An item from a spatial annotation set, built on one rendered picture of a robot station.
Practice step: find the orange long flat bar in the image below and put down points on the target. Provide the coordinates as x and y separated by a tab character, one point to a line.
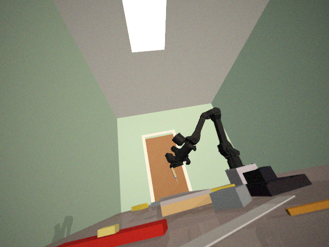
306	208

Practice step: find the white flat strip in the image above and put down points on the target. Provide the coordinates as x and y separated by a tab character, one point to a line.
217	234

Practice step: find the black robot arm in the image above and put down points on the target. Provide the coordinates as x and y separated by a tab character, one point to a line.
225	147

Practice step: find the red flat bar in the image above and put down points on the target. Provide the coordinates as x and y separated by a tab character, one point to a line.
111	236

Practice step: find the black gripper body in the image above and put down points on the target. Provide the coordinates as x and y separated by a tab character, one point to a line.
180	156

